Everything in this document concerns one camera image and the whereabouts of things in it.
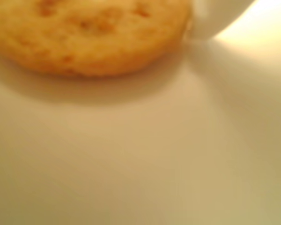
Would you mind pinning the white plate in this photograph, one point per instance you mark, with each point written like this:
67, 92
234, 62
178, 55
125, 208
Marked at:
131, 152

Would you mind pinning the round golden mini cookie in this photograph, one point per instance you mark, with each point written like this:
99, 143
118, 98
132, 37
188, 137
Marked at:
84, 39

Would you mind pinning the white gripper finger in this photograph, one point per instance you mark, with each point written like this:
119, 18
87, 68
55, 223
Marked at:
208, 21

